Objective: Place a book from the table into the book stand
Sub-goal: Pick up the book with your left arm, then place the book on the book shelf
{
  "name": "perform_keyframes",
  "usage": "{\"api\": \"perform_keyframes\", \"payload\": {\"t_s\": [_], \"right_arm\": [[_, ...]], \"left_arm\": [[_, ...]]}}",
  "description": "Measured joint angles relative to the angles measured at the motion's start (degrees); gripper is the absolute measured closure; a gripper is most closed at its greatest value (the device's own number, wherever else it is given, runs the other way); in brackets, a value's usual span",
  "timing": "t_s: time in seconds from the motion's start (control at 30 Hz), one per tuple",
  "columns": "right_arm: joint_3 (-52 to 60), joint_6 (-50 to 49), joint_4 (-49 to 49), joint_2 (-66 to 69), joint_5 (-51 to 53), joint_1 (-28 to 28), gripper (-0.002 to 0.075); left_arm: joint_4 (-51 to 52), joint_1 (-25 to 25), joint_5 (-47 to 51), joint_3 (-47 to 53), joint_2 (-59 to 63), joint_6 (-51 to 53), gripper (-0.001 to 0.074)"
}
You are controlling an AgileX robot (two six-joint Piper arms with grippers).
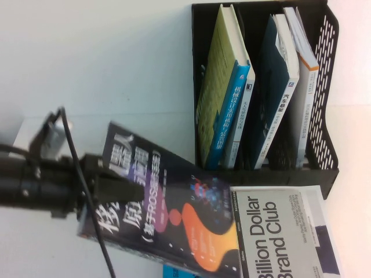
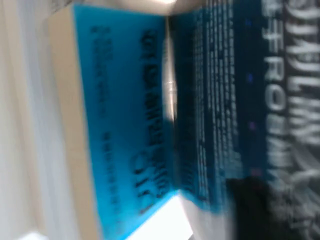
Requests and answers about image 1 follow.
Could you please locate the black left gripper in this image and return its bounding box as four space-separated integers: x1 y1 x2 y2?
27 153 146 218

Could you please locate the dark mobile robot book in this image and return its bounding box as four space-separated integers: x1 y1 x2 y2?
76 120 242 278

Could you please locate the green cover blue spine book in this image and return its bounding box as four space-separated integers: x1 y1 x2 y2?
195 3 251 171

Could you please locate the thin white spine book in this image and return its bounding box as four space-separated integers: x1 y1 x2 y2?
219 67 256 169

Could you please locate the blue grey Billion Dollar book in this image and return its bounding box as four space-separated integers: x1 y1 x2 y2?
162 186 317 278

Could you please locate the dark teal cover car book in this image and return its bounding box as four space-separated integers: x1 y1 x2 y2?
252 13 300 170

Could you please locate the white book purple patch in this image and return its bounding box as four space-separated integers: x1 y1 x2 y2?
298 184 341 276

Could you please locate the white book orange band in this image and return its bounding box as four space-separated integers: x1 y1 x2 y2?
282 6 320 169

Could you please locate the black mesh book stand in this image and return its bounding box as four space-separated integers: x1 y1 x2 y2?
190 0 340 200

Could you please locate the black left camera cable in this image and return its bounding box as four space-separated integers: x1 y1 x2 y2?
56 105 117 278

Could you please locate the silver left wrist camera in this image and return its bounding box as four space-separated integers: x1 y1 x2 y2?
28 111 74 160

